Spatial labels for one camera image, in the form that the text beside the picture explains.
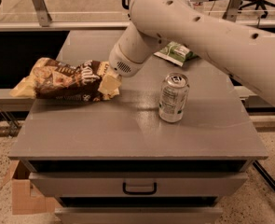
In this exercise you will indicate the grey drawer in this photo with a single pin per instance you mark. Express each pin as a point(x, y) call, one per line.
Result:
point(145, 215)
point(110, 184)

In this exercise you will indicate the silver soda can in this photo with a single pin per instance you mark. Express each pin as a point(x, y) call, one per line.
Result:
point(173, 95)

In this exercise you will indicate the black drawer handle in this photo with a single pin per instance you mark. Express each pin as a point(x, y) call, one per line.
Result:
point(139, 190)

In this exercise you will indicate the grey drawer cabinet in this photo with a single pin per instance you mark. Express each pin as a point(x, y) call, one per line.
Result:
point(126, 135)

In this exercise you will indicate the lower grey drawer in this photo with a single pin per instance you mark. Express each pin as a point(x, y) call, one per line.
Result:
point(145, 215)

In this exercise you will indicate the brown and yellow chip bag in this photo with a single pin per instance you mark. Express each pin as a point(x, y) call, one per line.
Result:
point(51, 79)

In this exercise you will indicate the top grey drawer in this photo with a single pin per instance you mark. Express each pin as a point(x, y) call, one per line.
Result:
point(110, 184)

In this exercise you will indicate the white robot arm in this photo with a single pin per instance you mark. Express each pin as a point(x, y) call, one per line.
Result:
point(245, 53)

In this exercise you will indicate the brown cardboard box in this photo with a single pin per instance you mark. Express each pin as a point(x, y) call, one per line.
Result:
point(25, 196)

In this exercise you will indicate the green chip bag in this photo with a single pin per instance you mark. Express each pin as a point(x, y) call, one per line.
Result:
point(176, 53)

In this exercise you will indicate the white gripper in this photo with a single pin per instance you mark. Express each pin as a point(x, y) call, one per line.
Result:
point(122, 63)

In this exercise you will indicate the black office chair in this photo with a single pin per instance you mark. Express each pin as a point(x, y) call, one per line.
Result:
point(258, 4)

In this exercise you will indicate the metal railing with glass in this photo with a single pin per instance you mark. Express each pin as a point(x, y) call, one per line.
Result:
point(87, 11)

